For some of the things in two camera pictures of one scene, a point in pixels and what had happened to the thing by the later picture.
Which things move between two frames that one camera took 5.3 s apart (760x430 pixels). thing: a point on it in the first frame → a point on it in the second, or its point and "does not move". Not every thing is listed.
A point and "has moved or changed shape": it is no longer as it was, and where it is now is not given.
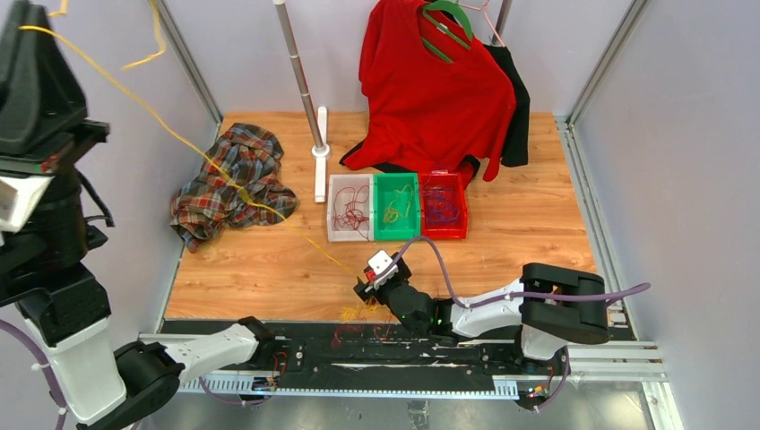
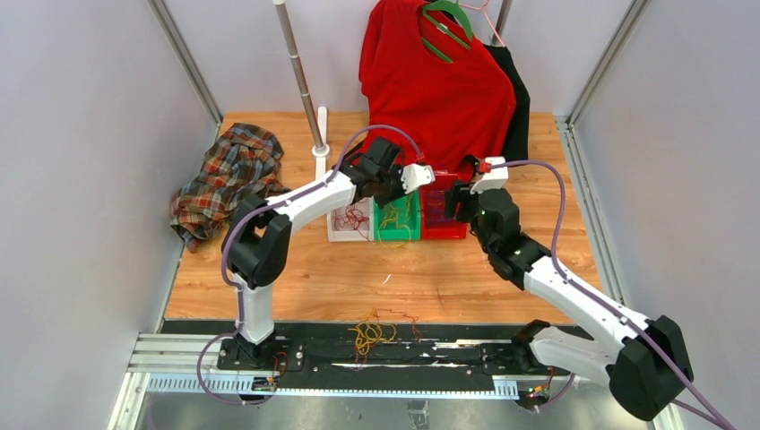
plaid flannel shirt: (237, 184) does not move
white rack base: (320, 155) does not move
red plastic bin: (443, 206) does not move
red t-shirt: (423, 111) does not move
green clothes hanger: (459, 15) does not move
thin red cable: (346, 210) does not move
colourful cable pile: (370, 313) has moved or changed shape
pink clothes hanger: (484, 6) does not move
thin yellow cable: (172, 118) → (391, 216)
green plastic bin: (396, 206) does not move
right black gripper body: (371, 296) → (469, 203)
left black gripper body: (58, 157) → (390, 186)
